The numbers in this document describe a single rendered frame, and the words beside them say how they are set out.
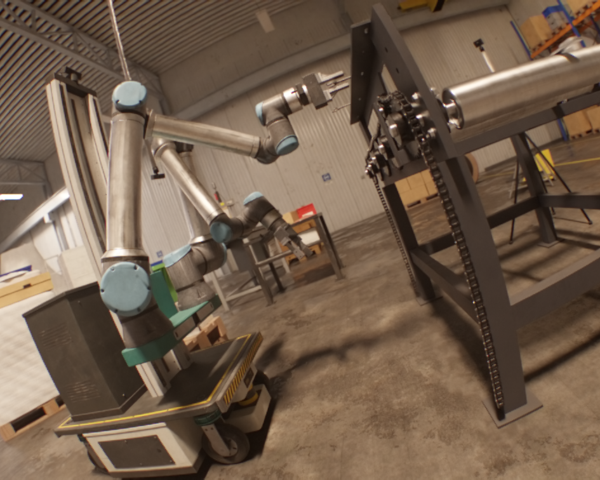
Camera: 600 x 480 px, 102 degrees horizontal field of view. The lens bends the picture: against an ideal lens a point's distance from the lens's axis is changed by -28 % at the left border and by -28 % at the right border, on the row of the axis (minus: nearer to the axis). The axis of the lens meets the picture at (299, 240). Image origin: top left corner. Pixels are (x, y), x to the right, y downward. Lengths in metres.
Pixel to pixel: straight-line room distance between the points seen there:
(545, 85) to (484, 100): 0.21
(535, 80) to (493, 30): 13.58
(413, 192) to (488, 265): 7.98
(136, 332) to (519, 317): 1.13
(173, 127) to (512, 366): 1.33
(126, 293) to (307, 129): 11.06
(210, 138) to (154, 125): 0.22
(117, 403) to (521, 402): 1.39
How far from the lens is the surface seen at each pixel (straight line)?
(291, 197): 11.57
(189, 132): 1.28
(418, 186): 8.82
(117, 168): 1.06
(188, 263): 1.56
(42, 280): 3.66
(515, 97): 0.93
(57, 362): 1.55
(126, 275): 0.95
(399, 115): 0.83
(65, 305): 1.39
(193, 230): 1.68
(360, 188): 11.43
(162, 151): 1.60
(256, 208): 1.43
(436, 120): 0.79
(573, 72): 1.07
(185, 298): 1.56
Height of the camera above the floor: 0.74
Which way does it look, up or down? 3 degrees down
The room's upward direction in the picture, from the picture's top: 22 degrees counter-clockwise
